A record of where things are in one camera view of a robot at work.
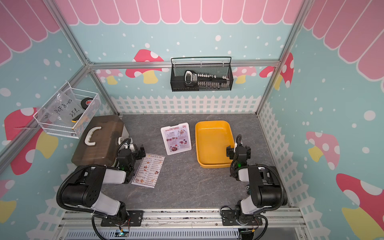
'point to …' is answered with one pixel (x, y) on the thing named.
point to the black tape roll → (85, 102)
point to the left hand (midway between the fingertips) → (136, 147)
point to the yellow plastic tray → (212, 138)
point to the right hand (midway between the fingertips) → (238, 145)
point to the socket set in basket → (207, 81)
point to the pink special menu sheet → (177, 138)
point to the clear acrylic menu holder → (165, 140)
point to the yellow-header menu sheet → (148, 171)
